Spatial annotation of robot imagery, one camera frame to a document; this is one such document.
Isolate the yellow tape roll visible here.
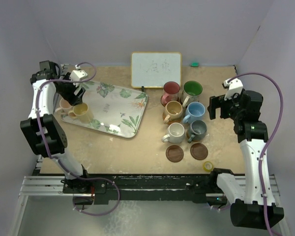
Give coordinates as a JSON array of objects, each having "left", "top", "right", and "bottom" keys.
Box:
[{"left": 203, "top": 161, "right": 214, "bottom": 172}]

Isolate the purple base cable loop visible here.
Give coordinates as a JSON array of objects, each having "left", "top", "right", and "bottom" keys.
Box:
[{"left": 72, "top": 178, "right": 121, "bottom": 217}]

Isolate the aluminium rail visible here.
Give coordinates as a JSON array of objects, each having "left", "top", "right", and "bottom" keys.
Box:
[{"left": 20, "top": 176, "right": 280, "bottom": 196}]

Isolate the tan brown mug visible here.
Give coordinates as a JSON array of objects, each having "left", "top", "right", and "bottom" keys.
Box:
[{"left": 163, "top": 101, "right": 183, "bottom": 119}]

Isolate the green mug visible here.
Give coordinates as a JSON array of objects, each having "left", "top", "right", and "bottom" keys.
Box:
[{"left": 180, "top": 81, "right": 203, "bottom": 108}]

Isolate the grey mug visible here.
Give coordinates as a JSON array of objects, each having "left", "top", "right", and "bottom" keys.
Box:
[{"left": 186, "top": 120, "right": 207, "bottom": 143}]

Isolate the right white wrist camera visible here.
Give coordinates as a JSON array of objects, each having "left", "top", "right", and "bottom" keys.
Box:
[{"left": 222, "top": 78, "right": 243, "bottom": 101}]

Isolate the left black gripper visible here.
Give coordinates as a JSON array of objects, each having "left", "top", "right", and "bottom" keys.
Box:
[{"left": 56, "top": 73, "right": 85, "bottom": 106}]

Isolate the white mug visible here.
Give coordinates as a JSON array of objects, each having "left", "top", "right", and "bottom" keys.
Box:
[{"left": 161, "top": 123, "right": 185, "bottom": 144}]

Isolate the light blue mug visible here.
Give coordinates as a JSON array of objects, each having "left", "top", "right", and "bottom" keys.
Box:
[{"left": 182, "top": 102, "right": 206, "bottom": 124}]

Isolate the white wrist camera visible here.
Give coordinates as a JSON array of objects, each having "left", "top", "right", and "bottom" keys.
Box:
[
  {"left": 222, "top": 78, "right": 243, "bottom": 101},
  {"left": 69, "top": 65, "right": 88, "bottom": 86}
]

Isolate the green small object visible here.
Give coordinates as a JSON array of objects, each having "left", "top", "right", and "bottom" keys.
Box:
[{"left": 190, "top": 62, "right": 200, "bottom": 67}]

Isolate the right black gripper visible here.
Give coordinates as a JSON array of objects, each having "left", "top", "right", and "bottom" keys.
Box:
[{"left": 208, "top": 90, "right": 244, "bottom": 121}]

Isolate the floral serving tray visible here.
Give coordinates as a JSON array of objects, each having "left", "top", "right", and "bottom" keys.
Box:
[{"left": 60, "top": 81, "right": 148, "bottom": 138}]

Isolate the woven rattan coaster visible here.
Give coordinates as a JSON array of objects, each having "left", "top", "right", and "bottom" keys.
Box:
[{"left": 162, "top": 114, "right": 182, "bottom": 125}]

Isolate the red pink mug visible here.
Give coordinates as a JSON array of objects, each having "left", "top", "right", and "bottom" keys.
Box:
[{"left": 161, "top": 81, "right": 180, "bottom": 106}]

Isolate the dark walnut coaster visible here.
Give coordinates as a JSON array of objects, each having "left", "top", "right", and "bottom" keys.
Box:
[
  {"left": 165, "top": 145, "right": 184, "bottom": 163},
  {"left": 190, "top": 143, "right": 208, "bottom": 160}
]

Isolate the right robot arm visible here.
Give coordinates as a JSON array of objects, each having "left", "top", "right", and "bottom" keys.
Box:
[{"left": 207, "top": 90, "right": 284, "bottom": 230}]

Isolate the yellow mug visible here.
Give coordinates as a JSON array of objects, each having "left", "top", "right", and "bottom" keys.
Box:
[{"left": 68, "top": 103, "right": 93, "bottom": 123}]

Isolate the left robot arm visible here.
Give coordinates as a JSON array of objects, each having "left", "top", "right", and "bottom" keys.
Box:
[{"left": 20, "top": 60, "right": 91, "bottom": 193}]

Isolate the small whiteboard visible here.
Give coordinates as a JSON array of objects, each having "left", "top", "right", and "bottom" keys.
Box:
[{"left": 131, "top": 52, "right": 182, "bottom": 89}]

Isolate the black base frame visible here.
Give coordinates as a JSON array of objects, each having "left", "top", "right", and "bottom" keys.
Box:
[{"left": 61, "top": 168, "right": 232, "bottom": 205}]

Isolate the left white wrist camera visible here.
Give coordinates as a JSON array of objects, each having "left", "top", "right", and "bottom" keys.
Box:
[{"left": 69, "top": 65, "right": 88, "bottom": 86}]

